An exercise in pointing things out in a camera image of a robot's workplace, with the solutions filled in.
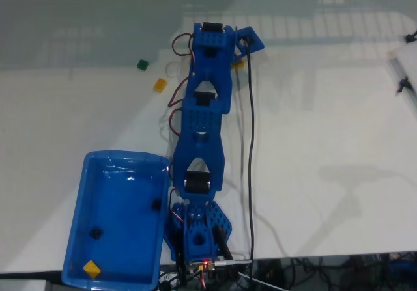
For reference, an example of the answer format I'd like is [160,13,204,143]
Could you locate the tangled black cables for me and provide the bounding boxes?
[253,255,417,291]

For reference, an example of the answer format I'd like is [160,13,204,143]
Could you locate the black table clamp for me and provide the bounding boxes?
[175,227,188,287]

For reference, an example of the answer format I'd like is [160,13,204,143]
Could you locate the black power plug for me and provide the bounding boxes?
[212,226,235,261]

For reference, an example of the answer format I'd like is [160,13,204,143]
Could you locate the blue camera mount with camera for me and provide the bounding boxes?
[233,25,265,61]

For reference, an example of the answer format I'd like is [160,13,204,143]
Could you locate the blue plastic bin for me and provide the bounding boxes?
[61,150,171,288]

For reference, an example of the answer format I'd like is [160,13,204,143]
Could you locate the white plug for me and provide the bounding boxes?
[214,259,252,266]

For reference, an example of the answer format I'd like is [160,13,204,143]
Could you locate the red black servo wire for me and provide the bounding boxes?
[171,33,196,57]
[167,76,190,136]

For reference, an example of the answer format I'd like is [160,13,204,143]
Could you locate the controller board with red light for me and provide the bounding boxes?
[188,260,218,272]

